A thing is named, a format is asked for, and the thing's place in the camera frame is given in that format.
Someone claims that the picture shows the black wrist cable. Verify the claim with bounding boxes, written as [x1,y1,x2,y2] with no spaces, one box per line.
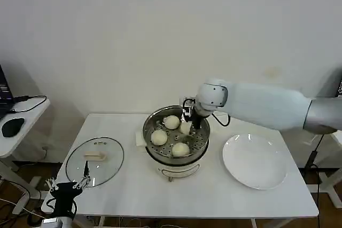
[45,198,79,219]
[211,112,231,128]

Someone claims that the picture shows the steel steamer basket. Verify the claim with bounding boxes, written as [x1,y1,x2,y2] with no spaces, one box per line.
[142,105,211,160]

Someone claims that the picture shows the white steamed bun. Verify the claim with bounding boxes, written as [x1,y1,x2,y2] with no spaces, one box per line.
[163,115,180,130]
[171,142,191,158]
[179,122,193,135]
[151,130,168,146]

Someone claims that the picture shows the black laptop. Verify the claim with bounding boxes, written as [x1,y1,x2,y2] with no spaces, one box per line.
[0,64,14,119]

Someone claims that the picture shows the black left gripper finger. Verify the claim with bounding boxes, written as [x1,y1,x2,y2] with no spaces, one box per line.
[72,160,91,189]
[44,178,59,192]

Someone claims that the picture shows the grey floor cable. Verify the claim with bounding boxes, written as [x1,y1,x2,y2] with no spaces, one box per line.
[0,179,30,214]

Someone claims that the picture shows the black computer mouse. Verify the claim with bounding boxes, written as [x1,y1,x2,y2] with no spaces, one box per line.
[1,117,25,138]

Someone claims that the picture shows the white floor cable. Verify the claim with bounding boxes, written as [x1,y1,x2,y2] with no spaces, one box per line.
[0,200,45,219]

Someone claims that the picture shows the white electric cooker base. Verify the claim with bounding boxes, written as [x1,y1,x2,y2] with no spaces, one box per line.
[145,145,209,183]

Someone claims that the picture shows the white round plate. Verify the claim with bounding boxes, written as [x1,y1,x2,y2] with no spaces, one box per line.
[222,133,287,191]

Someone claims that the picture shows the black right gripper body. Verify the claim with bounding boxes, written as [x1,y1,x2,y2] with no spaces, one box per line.
[191,113,204,130]

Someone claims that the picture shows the black laptop cable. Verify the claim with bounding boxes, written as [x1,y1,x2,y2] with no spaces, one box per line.
[9,95,48,114]

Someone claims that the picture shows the white side desk with label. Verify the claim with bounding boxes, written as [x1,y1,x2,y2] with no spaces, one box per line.
[293,129,342,209]

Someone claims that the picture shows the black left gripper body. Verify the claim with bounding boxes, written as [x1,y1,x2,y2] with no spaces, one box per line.
[49,182,83,219]

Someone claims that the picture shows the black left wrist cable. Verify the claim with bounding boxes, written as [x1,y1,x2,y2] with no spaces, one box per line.
[45,198,79,219]

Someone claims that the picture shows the black cable with adapter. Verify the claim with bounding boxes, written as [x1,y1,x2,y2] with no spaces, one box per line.
[306,133,325,228]

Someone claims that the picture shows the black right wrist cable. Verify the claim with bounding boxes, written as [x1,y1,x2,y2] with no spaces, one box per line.
[211,112,231,128]

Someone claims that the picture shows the round glass lid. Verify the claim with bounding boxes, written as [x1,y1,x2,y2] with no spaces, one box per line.
[65,137,125,188]

